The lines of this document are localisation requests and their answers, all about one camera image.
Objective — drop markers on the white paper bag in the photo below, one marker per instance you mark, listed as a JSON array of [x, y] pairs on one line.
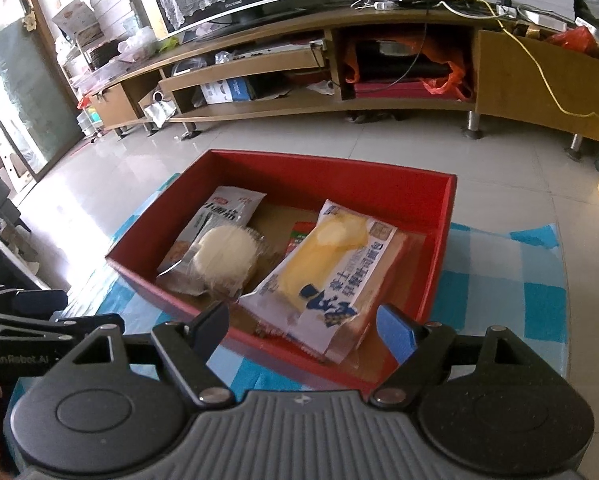
[[158, 110]]

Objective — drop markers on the white biscuit packet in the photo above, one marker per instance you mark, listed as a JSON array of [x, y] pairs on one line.
[[214, 210]]

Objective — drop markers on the white blue box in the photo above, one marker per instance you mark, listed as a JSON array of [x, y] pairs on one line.
[[229, 91]]

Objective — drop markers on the blue white checkered tablecloth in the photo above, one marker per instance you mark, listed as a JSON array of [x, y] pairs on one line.
[[494, 300]]

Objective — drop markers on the plastic drawer unit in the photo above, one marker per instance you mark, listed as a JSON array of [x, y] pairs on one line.
[[89, 125]]

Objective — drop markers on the dark glass door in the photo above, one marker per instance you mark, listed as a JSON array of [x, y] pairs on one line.
[[29, 95]]

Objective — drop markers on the black basket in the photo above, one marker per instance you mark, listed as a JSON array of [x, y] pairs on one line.
[[104, 54]]

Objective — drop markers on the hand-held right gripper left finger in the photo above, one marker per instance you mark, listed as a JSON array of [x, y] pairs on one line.
[[212, 325]]

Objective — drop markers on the round cake clear packet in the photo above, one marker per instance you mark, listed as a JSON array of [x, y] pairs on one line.
[[227, 252]]

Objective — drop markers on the orange bag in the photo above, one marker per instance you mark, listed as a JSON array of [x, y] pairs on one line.
[[449, 80]]

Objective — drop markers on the red cardboard box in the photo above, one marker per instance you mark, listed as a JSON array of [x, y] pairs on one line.
[[329, 180]]

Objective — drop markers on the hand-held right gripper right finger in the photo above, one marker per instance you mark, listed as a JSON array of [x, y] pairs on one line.
[[397, 330]]

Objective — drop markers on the red packet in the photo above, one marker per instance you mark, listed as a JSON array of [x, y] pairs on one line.
[[299, 235]]

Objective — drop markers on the yellow bread packet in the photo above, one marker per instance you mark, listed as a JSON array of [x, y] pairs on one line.
[[319, 270]]

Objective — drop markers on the silver media player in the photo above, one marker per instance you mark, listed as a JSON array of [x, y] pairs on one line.
[[269, 52]]

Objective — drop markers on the white flat box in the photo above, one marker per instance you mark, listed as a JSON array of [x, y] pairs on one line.
[[542, 17]]

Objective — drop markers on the wooden television stand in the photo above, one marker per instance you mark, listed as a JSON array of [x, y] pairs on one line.
[[519, 75]]

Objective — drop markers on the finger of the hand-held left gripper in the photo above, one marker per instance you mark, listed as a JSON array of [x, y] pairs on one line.
[[39, 330], [41, 302]]

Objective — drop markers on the red plastic bag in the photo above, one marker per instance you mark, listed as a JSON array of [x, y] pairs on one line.
[[574, 37]]

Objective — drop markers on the white power strip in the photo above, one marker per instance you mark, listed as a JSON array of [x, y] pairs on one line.
[[384, 5]]

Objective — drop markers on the printed cardboard box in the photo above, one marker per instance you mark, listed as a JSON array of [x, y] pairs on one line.
[[76, 15]]

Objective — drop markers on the black cabinet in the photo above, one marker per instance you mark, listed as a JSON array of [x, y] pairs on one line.
[[9, 270]]

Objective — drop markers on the white plastic bag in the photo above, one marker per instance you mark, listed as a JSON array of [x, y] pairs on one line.
[[137, 42]]

